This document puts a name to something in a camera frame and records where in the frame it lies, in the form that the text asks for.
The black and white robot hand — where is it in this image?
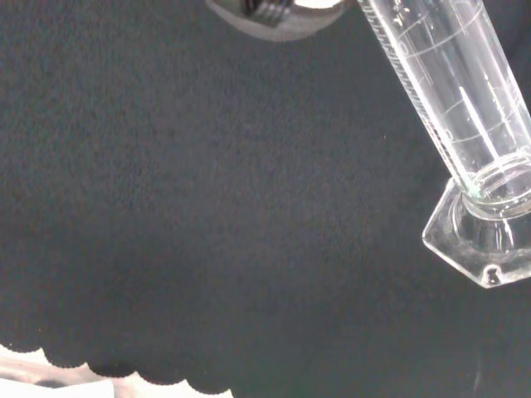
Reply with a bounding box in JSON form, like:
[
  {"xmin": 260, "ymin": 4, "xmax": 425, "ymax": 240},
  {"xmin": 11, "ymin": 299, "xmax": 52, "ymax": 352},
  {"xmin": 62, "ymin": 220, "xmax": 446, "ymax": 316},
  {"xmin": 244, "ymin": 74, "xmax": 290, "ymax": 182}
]
[{"xmin": 205, "ymin": 0, "xmax": 358, "ymax": 43}]

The black scalloped-edge cloth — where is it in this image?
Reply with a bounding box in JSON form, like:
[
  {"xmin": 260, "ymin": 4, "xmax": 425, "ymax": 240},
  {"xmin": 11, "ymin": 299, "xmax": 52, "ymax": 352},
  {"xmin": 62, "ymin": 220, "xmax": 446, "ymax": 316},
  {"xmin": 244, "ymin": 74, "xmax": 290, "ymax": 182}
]
[{"xmin": 0, "ymin": 0, "xmax": 531, "ymax": 398}]

